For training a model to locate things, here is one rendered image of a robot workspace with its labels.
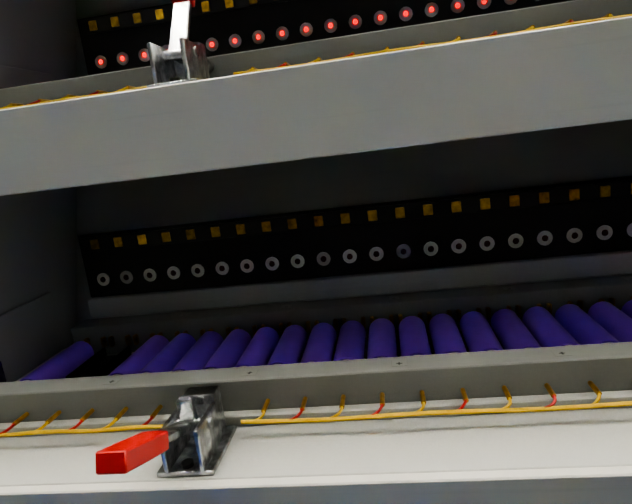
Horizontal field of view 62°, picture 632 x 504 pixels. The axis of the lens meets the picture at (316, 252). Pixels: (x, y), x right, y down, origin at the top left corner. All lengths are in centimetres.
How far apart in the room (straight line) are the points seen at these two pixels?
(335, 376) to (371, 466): 5
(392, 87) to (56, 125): 18
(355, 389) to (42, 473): 16
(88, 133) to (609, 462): 29
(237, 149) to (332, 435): 15
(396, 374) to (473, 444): 5
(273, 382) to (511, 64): 20
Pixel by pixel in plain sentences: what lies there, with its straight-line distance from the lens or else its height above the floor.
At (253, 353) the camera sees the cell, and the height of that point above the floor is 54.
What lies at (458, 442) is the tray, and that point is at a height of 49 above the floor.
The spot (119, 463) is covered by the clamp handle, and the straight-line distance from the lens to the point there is 21.
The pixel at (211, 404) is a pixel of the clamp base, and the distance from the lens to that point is 28.
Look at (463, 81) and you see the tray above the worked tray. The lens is 27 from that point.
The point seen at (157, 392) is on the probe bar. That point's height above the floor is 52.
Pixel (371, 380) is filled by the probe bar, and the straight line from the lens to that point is 28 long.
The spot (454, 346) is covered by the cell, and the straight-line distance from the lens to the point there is 31.
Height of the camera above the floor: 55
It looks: 9 degrees up
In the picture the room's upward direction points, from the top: 4 degrees counter-clockwise
